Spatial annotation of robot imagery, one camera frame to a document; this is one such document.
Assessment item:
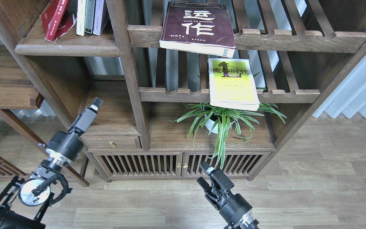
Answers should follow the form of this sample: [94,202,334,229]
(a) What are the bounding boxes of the maroon book white characters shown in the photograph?
[159,1,236,58]

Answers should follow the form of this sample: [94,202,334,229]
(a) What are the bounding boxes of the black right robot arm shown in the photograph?
[197,162,258,229]

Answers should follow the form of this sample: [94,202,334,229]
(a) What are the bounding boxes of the red leaning book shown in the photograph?
[39,0,76,41]

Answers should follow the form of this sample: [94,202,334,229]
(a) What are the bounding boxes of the white pleated curtain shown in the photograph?
[313,55,366,118]

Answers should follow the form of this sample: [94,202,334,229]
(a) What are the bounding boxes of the wooden side table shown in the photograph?
[0,45,90,187]

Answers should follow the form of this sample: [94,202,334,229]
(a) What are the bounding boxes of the right slatted cabinet door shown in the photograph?
[181,152,271,181]

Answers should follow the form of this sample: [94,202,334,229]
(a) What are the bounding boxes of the small wooden drawer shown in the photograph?
[82,136,141,150]

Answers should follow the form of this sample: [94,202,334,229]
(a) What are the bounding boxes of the slatted cabinet door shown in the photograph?
[93,152,183,180]
[181,152,271,181]

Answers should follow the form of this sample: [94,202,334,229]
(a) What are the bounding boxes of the left slatted cabinet door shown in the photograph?
[93,152,183,180]

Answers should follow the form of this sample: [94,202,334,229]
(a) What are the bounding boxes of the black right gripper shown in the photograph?
[197,162,253,227]

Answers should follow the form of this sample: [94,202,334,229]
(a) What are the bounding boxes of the dark wooden bookshelf cabinet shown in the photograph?
[0,0,366,182]

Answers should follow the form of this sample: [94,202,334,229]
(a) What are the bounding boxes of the lavender spine book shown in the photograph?
[93,0,109,35]

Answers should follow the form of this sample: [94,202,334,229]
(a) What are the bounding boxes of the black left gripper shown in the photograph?
[46,97,103,161]

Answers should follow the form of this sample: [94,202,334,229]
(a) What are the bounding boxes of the yellow green cover book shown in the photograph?
[208,58,260,111]

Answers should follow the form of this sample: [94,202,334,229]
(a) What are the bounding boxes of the dark green spine book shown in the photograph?
[84,0,96,37]

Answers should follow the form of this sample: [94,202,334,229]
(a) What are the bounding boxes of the green spider plant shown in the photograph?
[173,103,286,168]

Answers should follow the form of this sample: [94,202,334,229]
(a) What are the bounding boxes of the white plant pot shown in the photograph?
[205,115,235,134]

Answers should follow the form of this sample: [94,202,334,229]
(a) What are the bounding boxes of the white spine book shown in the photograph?
[76,0,87,36]

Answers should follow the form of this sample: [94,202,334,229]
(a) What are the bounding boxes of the brass drawer knob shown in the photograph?
[109,141,116,148]

